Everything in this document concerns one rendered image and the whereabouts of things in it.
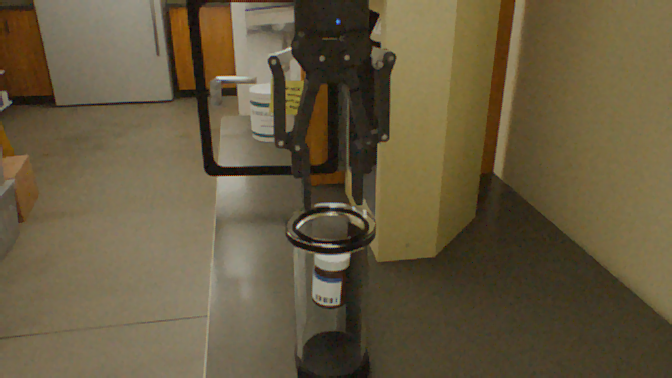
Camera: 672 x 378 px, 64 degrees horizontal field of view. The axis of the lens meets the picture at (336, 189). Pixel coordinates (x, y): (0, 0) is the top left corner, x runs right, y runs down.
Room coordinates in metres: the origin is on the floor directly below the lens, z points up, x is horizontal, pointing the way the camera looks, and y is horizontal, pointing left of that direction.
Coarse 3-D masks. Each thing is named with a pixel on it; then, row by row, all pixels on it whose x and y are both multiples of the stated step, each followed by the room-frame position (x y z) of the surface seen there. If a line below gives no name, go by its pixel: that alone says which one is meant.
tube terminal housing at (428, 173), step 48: (384, 0) 0.85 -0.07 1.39; (432, 0) 0.85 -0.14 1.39; (480, 0) 0.93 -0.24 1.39; (384, 48) 0.84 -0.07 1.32; (432, 48) 0.85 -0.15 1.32; (480, 48) 0.95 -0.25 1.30; (432, 96) 0.85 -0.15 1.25; (480, 96) 0.97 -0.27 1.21; (384, 144) 0.83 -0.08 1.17; (432, 144) 0.85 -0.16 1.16; (480, 144) 1.00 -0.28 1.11; (384, 192) 0.84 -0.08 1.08; (432, 192) 0.85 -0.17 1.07; (384, 240) 0.84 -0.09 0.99; (432, 240) 0.85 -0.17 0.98
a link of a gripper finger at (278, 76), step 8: (272, 56) 0.54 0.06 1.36; (272, 64) 0.54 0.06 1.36; (280, 64) 0.54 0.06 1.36; (272, 72) 0.54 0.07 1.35; (280, 72) 0.54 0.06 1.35; (272, 80) 0.56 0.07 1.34; (280, 80) 0.54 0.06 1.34; (272, 88) 0.56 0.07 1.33; (280, 88) 0.54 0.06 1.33; (280, 96) 0.54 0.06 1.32; (280, 104) 0.54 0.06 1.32; (280, 112) 0.54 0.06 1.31; (280, 120) 0.54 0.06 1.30; (280, 128) 0.54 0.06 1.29; (280, 136) 0.54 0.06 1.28; (280, 144) 0.54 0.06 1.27
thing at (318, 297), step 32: (288, 224) 0.56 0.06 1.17; (320, 224) 0.60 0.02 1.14; (352, 224) 0.59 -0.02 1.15; (320, 256) 0.52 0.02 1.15; (352, 256) 0.52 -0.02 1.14; (320, 288) 0.52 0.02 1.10; (352, 288) 0.53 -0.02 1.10; (320, 320) 0.52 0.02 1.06; (352, 320) 0.53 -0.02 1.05; (320, 352) 0.52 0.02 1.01; (352, 352) 0.53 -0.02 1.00
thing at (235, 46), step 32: (224, 32) 1.12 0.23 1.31; (256, 32) 1.13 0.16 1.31; (288, 32) 1.13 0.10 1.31; (224, 64) 1.12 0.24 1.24; (256, 64) 1.13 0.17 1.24; (224, 96) 1.12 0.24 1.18; (256, 96) 1.13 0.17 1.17; (288, 96) 1.13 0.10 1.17; (320, 96) 1.13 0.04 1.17; (224, 128) 1.12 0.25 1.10; (256, 128) 1.13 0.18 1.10; (288, 128) 1.13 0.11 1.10; (320, 128) 1.13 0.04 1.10; (224, 160) 1.12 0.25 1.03; (256, 160) 1.13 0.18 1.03; (288, 160) 1.13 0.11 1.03; (320, 160) 1.13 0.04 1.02
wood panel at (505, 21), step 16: (512, 0) 1.27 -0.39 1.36; (512, 16) 1.27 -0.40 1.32; (496, 48) 1.26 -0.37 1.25; (496, 64) 1.26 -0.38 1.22; (496, 80) 1.26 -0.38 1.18; (496, 96) 1.27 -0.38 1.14; (496, 112) 1.27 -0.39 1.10; (496, 128) 1.27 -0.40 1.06; (496, 144) 1.27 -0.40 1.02; (320, 176) 1.19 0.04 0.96; (336, 176) 1.20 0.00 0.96
